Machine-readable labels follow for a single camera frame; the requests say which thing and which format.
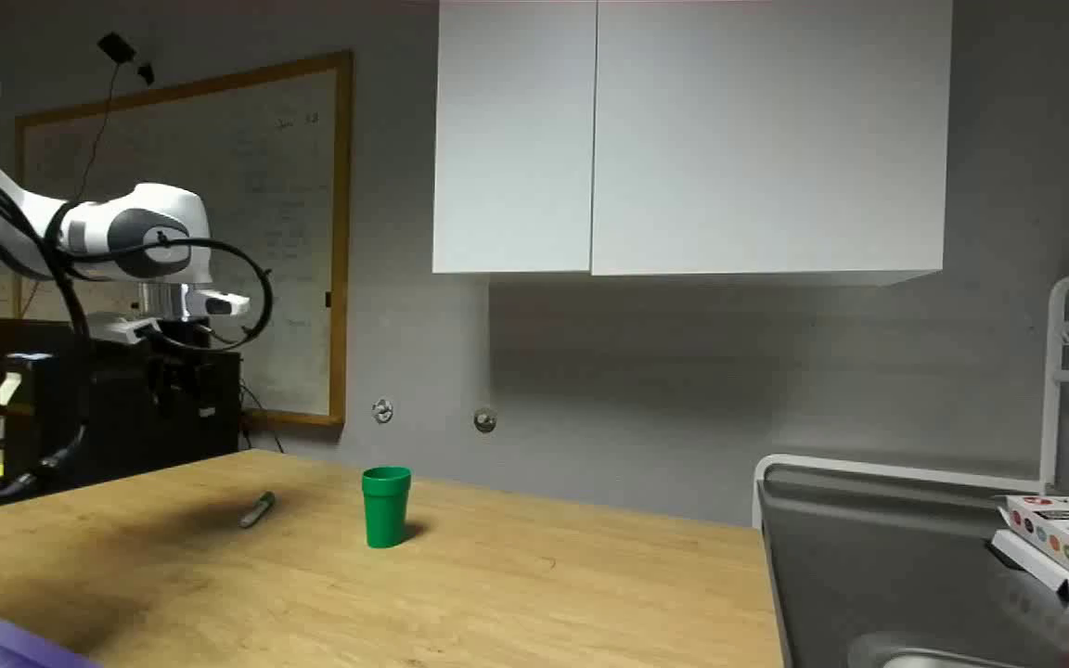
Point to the metal wall hook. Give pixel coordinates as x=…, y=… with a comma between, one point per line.
x=385, y=412

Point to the wood framed whiteboard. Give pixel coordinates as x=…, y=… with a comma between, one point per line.
x=298, y=225

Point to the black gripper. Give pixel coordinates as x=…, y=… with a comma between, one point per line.
x=174, y=323

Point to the grey pen with green cap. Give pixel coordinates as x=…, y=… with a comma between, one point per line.
x=257, y=509

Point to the black printer box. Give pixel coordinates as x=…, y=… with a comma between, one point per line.
x=126, y=408

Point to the green plastic cup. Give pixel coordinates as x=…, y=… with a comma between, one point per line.
x=385, y=507

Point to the round metal wall knob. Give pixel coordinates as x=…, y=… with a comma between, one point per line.
x=485, y=419

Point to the black wall mounted camera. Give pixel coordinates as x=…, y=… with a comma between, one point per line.
x=119, y=52

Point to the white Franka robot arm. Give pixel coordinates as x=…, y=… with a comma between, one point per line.
x=126, y=226

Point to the white wall cabinet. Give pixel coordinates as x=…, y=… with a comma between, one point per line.
x=684, y=133

